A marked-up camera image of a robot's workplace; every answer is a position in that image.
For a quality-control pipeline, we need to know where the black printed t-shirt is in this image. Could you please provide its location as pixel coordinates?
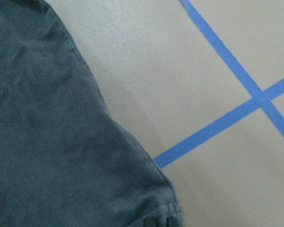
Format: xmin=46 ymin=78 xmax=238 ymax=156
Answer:
xmin=0 ymin=0 xmax=184 ymax=227

